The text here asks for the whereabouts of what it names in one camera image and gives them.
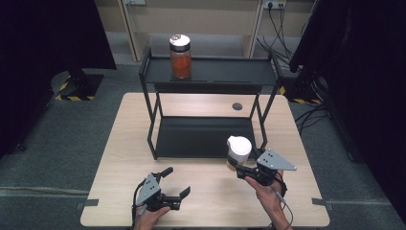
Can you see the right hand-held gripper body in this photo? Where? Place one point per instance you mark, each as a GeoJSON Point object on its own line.
{"type": "Point", "coordinates": [274, 161]}

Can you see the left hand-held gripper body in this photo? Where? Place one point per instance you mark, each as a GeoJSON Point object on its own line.
{"type": "Point", "coordinates": [149, 190]}

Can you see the white-lidded glass jar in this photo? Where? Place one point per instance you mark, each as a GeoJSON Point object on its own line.
{"type": "Point", "coordinates": [239, 148]}

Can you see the black metal two-tier rack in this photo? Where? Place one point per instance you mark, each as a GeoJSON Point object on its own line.
{"type": "Point", "coordinates": [207, 72]}

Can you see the silver-lidded orange spice jar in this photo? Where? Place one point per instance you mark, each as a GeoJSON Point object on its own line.
{"type": "Point", "coordinates": [180, 59]}

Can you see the person's left hand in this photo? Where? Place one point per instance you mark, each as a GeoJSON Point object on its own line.
{"type": "Point", "coordinates": [150, 218]}

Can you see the person's right hand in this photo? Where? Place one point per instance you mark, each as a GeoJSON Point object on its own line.
{"type": "Point", "coordinates": [266, 191]}

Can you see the round grey table grommet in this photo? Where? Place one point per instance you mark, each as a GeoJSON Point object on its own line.
{"type": "Point", "coordinates": [237, 106]}

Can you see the grey floor tape piece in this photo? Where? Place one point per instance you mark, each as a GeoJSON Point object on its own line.
{"type": "Point", "coordinates": [321, 203]}
{"type": "Point", "coordinates": [87, 203]}

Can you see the stand base with striped tape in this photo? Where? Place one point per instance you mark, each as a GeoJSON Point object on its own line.
{"type": "Point", "coordinates": [79, 87]}
{"type": "Point", "coordinates": [303, 91]}

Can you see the black curtain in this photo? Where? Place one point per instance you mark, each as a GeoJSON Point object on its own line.
{"type": "Point", "coordinates": [48, 48]}
{"type": "Point", "coordinates": [367, 80]}

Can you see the white power strip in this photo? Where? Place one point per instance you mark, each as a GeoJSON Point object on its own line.
{"type": "Point", "coordinates": [274, 4]}

